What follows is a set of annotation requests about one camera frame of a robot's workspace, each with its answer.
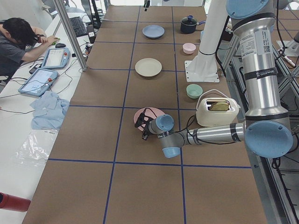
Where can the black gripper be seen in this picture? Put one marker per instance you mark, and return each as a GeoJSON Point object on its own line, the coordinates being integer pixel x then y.
{"type": "Point", "coordinates": [145, 134]}

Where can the pink plate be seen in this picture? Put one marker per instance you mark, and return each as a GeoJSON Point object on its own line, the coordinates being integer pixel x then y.
{"type": "Point", "coordinates": [150, 113]}

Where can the blue plate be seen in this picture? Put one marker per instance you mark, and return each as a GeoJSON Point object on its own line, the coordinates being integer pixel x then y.
{"type": "Point", "coordinates": [153, 31]}

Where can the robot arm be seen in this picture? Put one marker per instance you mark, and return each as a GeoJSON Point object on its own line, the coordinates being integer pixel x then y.
{"type": "Point", "coordinates": [266, 130]}

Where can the green bowl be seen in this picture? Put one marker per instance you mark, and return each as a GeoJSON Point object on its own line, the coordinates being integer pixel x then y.
{"type": "Point", "coordinates": [194, 91]}

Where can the cream toaster with bread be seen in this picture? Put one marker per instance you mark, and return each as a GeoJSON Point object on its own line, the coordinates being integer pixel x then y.
{"type": "Point", "coordinates": [214, 108]}

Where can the cream plate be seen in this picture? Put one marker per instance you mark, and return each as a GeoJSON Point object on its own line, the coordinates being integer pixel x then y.
{"type": "Point", "coordinates": [148, 67]}

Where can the pink bowl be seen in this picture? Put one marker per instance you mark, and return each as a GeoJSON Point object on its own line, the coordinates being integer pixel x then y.
{"type": "Point", "coordinates": [189, 48]}

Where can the light blue cloth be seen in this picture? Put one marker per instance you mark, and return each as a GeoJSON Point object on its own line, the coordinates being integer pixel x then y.
{"type": "Point", "coordinates": [50, 111]}

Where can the clear plastic bag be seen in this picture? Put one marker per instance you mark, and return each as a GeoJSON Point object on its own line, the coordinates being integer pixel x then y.
{"type": "Point", "coordinates": [35, 150]}

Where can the upper teach pendant tablet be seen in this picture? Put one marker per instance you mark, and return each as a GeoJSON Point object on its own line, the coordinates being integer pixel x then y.
{"type": "Point", "coordinates": [56, 58]}

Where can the teach pendant tablet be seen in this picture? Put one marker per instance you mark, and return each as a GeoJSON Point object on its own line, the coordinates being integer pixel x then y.
{"type": "Point", "coordinates": [56, 58]}
{"type": "Point", "coordinates": [39, 82]}

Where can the lower teach pendant tablet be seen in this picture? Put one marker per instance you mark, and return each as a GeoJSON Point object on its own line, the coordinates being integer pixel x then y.
{"type": "Point", "coordinates": [39, 82]}

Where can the dark blue pot with lid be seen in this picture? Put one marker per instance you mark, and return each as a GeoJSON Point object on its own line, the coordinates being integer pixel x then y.
{"type": "Point", "coordinates": [189, 24]}

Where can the black computer mouse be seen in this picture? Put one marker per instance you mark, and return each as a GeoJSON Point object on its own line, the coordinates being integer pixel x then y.
{"type": "Point", "coordinates": [60, 45]}

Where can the black keyboard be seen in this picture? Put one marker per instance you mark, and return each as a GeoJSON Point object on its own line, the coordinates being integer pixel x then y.
{"type": "Point", "coordinates": [78, 26]}

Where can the red bottle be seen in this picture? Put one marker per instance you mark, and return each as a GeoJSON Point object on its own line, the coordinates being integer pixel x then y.
{"type": "Point", "coordinates": [14, 203]}

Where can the seated person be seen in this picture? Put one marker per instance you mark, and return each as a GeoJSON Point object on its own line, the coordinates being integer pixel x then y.
{"type": "Point", "coordinates": [20, 42]}

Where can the white camera stand pillar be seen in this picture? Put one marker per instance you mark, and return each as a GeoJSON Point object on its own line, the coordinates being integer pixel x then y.
{"type": "Point", "coordinates": [203, 68]}

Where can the aluminium frame post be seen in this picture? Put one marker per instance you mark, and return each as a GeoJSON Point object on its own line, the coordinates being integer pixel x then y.
{"type": "Point", "coordinates": [59, 5]}

